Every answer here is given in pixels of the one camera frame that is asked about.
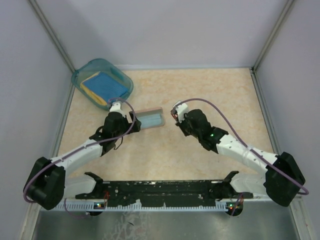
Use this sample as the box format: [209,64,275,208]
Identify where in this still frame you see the light blue cleaning cloth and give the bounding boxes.
[139,113,163,129]

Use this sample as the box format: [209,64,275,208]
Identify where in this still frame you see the pink glasses case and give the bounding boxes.
[135,107,165,130]

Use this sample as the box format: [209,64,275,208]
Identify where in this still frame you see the red sunglasses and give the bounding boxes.
[170,111,177,121]

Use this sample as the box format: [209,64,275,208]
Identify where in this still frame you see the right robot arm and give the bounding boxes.
[171,105,306,207]

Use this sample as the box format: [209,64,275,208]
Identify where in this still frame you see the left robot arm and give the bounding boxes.
[23,111,142,210]

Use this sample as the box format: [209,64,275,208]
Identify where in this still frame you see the yellow towel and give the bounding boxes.
[80,71,107,106]

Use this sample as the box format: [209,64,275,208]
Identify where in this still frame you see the blue towel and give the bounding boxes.
[86,72,129,104]

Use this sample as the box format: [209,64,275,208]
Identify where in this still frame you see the teal plastic bin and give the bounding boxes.
[71,58,134,111]

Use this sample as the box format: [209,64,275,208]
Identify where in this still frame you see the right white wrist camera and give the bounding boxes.
[172,100,189,123]

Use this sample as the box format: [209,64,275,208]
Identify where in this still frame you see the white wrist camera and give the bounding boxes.
[172,100,189,123]
[108,97,125,117]

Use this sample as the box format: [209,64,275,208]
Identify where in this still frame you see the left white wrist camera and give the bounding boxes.
[108,97,125,117]

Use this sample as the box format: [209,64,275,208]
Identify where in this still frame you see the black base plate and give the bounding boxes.
[75,171,240,208]

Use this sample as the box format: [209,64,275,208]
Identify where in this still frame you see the white slotted cable duct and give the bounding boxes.
[54,199,241,212]

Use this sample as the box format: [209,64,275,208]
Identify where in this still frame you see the aluminium front rail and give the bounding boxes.
[30,180,305,208]

